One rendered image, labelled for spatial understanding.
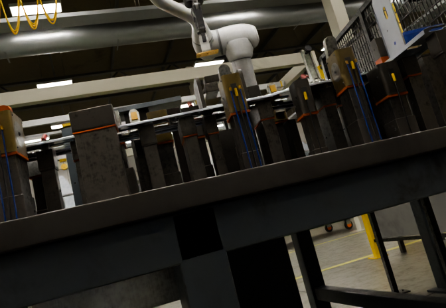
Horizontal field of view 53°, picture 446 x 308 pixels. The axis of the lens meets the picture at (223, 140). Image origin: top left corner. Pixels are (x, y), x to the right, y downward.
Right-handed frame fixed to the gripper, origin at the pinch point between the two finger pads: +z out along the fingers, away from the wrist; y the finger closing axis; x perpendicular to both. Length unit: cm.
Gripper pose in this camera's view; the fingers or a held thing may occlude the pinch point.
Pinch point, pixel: (204, 44)
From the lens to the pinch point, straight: 172.6
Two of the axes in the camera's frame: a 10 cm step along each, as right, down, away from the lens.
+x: 9.7, -2.3, 1.0
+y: 0.5, -1.9, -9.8
